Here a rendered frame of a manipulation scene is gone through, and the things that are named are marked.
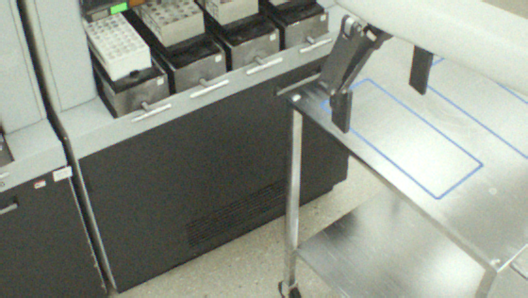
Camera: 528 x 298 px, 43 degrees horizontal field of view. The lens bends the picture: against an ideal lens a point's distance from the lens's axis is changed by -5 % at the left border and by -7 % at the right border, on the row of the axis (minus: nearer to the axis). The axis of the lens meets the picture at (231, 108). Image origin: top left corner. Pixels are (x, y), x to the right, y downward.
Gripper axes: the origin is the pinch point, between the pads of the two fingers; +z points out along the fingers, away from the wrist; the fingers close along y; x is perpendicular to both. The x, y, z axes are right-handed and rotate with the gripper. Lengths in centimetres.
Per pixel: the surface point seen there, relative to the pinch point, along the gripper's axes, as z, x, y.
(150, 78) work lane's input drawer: 39, 67, -7
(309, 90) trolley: 38, 42, 20
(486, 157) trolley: 38, 6, 38
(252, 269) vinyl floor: 120, 59, 13
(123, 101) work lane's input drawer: 42, 66, -15
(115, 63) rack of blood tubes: 34, 70, -14
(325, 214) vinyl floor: 120, 64, 45
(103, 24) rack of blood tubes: 34, 85, -10
